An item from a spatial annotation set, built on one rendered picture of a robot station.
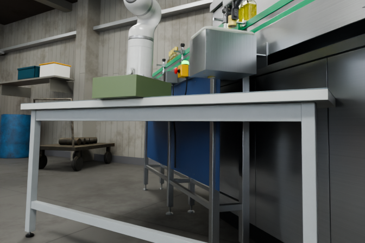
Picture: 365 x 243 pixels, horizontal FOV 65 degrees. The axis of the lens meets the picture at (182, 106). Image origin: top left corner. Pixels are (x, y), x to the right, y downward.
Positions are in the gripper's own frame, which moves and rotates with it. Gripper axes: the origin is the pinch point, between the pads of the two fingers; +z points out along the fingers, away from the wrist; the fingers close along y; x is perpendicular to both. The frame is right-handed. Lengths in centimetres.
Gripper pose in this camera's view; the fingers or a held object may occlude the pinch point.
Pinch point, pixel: (232, 16)
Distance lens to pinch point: 129.0
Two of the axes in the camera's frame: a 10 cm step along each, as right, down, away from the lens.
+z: -0.1, 10.0, -0.7
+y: -3.6, 0.6, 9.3
